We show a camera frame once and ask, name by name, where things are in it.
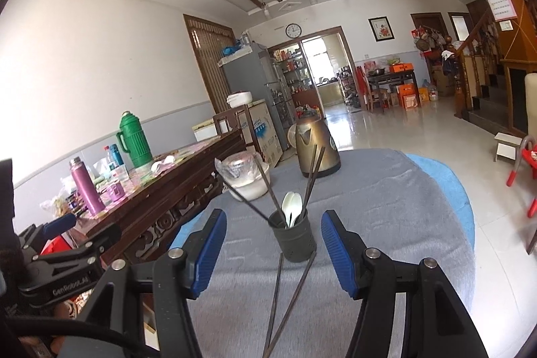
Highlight dark wooden chopstick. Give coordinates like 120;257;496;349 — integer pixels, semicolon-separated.
263;251;317;358
262;253;284;357

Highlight white plastic spoon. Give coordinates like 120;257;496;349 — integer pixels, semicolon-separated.
281;192;303;228

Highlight red shopping bag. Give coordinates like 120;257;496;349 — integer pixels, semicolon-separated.
41;235;72;255

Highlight purple thermos bottle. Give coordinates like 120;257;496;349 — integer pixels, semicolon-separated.
69;156;106;215

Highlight dark grey utensil holder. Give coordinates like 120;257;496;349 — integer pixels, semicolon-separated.
270;212;317;263

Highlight grey table cloth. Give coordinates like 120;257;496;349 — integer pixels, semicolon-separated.
190;149;486;357

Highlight dark carved wooden sideboard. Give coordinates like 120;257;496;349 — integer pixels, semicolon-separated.
69;131;246;264

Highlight green thermos jug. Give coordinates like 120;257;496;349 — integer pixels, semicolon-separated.
116;111;153;168

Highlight white bowl with plastic bag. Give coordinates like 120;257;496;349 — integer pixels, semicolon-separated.
214;151;270;201

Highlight blue table cover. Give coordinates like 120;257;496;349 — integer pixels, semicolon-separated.
407;154;475;249

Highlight bronze electric kettle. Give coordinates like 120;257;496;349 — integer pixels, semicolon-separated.
295;110;341;178

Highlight white chest freezer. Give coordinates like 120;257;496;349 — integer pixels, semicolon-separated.
237;100;283;168

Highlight small white stool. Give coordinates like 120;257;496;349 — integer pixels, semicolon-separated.
494;133;523;161

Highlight dark wooden side table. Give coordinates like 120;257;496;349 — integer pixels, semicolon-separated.
365;69;422;113

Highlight red plastic chair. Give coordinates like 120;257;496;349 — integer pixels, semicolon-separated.
505;134;537;220

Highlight grey refrigerator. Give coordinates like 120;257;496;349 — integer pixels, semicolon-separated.
217;43;294;151

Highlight wooden staircase railing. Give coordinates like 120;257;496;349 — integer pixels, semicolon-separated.
444;4;537;133

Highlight wooden lattice door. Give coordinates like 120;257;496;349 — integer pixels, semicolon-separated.
184;14;236;113

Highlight framed wall picture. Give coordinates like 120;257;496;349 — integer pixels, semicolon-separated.
369;16;394;42

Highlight round wall clock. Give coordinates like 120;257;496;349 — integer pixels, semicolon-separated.
285;23;302;39

